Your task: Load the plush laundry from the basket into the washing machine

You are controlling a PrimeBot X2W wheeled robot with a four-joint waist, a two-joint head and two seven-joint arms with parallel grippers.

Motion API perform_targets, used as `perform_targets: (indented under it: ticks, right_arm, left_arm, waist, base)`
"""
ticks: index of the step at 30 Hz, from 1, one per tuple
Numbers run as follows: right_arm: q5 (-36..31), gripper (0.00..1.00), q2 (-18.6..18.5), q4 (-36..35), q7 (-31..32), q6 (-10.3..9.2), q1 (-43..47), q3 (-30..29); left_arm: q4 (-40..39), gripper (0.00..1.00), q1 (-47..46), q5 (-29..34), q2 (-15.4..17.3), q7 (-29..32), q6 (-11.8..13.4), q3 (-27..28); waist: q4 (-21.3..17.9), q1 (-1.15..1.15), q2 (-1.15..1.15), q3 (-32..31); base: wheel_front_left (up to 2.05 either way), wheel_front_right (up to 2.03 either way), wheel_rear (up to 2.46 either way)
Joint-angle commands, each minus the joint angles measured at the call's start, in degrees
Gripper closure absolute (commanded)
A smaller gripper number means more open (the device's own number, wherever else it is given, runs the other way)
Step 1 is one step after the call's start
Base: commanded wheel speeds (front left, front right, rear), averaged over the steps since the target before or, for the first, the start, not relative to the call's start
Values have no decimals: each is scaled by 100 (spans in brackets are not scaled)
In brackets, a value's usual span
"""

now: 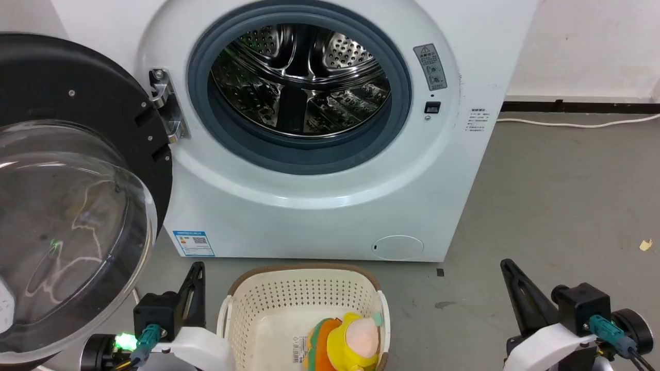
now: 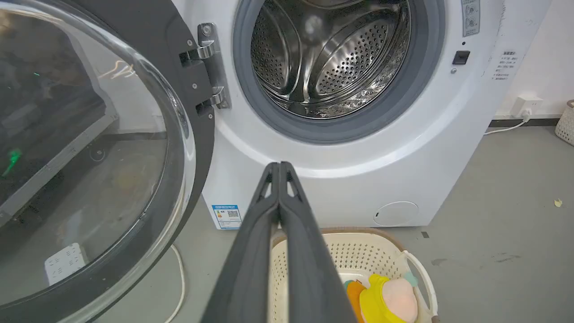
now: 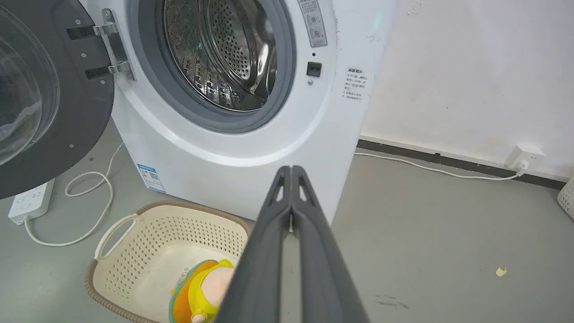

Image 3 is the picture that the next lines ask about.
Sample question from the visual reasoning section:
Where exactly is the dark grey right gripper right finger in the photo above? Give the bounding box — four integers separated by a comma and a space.
291, 166, 370, 323

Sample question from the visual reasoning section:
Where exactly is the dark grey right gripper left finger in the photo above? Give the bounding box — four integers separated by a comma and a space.
213, 166, 293, 323

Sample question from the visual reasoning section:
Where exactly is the white front-load washing machine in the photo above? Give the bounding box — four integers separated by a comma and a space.
79, 0, 400, 234

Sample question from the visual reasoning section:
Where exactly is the dark grey washing machine door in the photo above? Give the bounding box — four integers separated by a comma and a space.
0, 0, 135, 200

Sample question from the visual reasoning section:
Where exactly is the yellow orange doll toy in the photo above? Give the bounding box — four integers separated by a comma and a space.
169, 259, 235, 323

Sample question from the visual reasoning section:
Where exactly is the cream perforated laundry basket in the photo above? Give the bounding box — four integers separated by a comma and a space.
85, 201, 250, 323

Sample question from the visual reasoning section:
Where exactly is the white power strip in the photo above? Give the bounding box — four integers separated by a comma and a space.
8, 178, 55, 226

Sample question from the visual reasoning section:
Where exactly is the white woven basket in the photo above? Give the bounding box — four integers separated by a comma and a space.
557, 178, 574, 220

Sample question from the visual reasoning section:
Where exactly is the white power strip cable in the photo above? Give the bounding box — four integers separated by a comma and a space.
23, 142, 125, 247

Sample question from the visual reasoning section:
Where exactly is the white wall plug adapter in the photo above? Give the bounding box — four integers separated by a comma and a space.
505, 144, 546, 172

